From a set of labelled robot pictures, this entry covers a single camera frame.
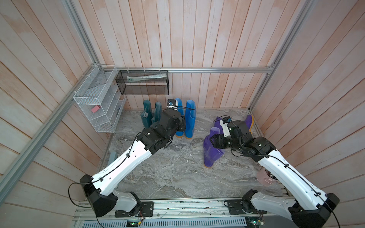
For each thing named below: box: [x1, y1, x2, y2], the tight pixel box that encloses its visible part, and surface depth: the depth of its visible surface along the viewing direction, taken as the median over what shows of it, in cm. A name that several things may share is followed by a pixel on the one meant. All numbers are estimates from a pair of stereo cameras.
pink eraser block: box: [90, 105, 101, 114], surface depth 84 cm
